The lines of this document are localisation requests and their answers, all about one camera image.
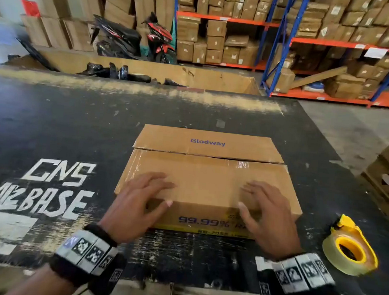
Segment person's left hand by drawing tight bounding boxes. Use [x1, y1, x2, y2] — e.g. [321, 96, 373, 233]
[97, 167, 178, 250]

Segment person's right hand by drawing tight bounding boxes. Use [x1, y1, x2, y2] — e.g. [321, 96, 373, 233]
[232, 179, 309, 263]

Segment brown cardboard box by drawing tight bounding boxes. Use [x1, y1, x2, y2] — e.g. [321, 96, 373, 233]
[111, 121, 310, 244]

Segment yellow tape dispenser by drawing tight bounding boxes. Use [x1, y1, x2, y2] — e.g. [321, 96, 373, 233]
[319, 212, 383, 279]

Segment leaning tall cardboard carton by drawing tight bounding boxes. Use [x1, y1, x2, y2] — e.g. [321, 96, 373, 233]
[265, 66, 296, 95]

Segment large open cardboard bin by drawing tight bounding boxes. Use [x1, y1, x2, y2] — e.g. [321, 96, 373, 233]
[31, 45, 265, 96]

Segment long flat cardboard plank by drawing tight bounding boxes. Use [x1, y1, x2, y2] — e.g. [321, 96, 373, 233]
[289, 61, 348, 95]

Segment right wrist tracker band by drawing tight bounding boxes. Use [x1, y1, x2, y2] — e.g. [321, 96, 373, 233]
[252, 248, 352, 295]

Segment wrist tracker band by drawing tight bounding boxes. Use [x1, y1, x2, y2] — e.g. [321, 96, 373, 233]
[48, 220, 123, 290]
[252, 248, 352, 295]

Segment left wrist tracker band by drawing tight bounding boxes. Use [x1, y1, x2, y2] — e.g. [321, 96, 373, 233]
[48, 220, 123, 290]

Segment pile of black wrapped parcels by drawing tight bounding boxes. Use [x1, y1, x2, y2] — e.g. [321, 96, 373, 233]
[77, 60, 189, 88]

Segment blue white round item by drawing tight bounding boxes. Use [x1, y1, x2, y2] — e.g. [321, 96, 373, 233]
[302, 80, 326, 94]

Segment red motorcycle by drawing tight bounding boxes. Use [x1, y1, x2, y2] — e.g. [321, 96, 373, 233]
[138, 11, 182, 65]

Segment black motorcycle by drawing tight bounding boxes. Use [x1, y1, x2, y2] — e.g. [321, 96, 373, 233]
[88, 14, 146, 60]

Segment black long strip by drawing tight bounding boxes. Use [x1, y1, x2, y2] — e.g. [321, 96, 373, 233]
[14, 37, 62, 73]

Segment blue orange shelving rack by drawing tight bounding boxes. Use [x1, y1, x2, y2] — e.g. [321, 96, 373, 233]
[167, 0, 283, 74]
[260, 0, 389, 109]

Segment blue orange shelving with boxes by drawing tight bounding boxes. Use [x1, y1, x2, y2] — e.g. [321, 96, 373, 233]
[170, 0, 389, 104]

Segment white paper rack label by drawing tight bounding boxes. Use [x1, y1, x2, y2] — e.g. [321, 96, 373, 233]
[364, 47, 389, 60]

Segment red sign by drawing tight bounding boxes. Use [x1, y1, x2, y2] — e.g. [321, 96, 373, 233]
[20, 0, 42, 18]

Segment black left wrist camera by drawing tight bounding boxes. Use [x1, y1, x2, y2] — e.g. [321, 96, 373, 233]
[86, 250, 128, 295]

